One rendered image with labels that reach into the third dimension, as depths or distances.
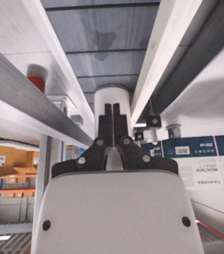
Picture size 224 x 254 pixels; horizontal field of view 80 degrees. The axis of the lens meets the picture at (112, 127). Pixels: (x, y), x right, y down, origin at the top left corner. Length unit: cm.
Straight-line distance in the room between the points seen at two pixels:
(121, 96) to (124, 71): 3
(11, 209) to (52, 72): 897
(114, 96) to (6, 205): 911
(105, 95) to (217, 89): 17
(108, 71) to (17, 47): 13
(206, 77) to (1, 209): 935
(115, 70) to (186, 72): 11
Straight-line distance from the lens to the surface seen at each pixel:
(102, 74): 17
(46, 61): 25
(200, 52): 21
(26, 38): 22
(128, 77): 18
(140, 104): 17
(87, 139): 16
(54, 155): 33
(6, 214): 930
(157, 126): 28
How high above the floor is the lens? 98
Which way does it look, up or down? 14 degrees down
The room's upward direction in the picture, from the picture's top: 178 degrees clockwise
